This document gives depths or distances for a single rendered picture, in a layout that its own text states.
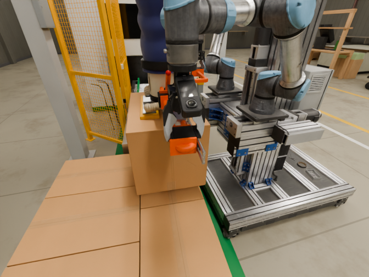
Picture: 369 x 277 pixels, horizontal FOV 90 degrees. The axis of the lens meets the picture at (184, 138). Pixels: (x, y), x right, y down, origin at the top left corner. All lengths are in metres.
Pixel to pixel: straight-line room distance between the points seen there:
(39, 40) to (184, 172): 1.81
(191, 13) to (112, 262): 1.02
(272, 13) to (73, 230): 1.34
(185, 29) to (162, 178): 0.78
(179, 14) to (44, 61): 1.98
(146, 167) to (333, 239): 1.65
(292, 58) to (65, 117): 2.19
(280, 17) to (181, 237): 1.04
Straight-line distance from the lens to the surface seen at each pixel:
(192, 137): 0.50
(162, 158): 0.95
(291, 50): 0.93
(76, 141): 2.58
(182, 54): 0.44
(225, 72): 1.56
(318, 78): 1.59
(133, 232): 1.14
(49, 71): 2.33
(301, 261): 1.85
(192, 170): 1.04
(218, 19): 0.51
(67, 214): 1.35
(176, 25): 0.44
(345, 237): 2.17
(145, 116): 0.97
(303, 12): 0.83
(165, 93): 0.88
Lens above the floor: 1.48
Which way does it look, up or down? 31 degrees down
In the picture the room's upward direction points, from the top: straight up
